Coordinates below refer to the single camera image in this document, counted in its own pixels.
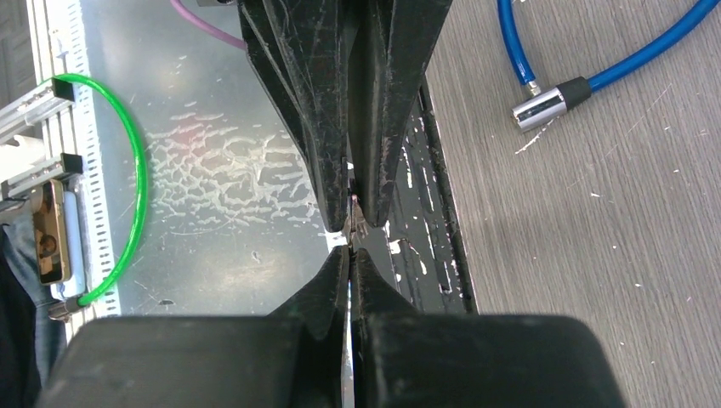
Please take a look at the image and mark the small silver key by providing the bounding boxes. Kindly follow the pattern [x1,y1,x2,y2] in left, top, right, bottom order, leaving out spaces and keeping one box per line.
[346,194,369,246]

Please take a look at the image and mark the white slotted cable duct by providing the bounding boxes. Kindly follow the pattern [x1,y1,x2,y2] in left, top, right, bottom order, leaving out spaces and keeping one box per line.
[26,0,115,290]

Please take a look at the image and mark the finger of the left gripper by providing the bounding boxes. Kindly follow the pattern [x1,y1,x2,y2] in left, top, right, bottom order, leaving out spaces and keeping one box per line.
[349,0,451,227]
[238,1,348,232]

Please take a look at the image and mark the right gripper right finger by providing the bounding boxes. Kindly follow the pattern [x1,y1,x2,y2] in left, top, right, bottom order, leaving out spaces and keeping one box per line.
[349,249,626,407]

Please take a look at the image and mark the aluminium frame rail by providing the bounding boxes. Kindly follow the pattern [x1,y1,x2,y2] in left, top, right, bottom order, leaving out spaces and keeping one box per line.
[1,78,83,212]

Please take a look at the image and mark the smartphone in gold case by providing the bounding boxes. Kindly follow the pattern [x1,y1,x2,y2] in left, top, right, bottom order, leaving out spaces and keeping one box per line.
[31,179,71,286]

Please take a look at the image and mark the green cable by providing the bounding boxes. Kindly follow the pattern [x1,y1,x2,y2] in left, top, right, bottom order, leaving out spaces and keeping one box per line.
[48,73,150,322]

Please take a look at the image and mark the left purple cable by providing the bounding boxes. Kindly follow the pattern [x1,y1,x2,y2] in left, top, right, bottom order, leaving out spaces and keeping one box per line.
[168,0,249,52]

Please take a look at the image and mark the blue cable bike lock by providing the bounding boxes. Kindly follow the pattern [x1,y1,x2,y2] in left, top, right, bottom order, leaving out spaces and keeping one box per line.
[497,0,720,132]

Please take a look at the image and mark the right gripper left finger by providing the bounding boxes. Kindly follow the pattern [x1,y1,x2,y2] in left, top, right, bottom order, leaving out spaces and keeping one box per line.
[37,246,349,407]

